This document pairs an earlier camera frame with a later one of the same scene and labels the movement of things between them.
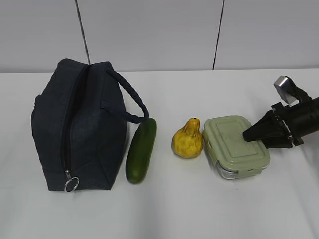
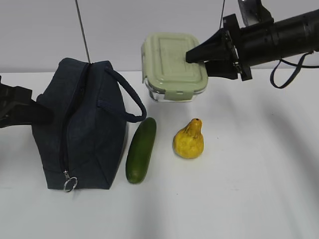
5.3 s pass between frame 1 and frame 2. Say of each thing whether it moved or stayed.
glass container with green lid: moved
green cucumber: stayed
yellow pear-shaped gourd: stayed
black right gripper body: moved
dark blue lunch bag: stayed
